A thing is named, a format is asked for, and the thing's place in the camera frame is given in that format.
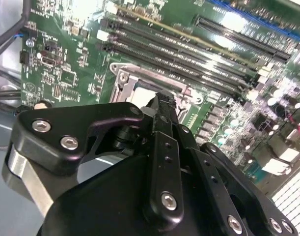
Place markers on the metal socket cover frame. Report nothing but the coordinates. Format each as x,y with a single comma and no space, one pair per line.
127,88

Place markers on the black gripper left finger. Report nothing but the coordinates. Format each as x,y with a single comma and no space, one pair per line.
54,127

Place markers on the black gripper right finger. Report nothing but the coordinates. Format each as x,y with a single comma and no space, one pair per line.
213,177

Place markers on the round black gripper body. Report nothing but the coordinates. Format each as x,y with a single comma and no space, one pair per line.
103,204

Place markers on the silver-topped CPU plate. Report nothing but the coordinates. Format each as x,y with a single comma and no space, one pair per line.
143,94

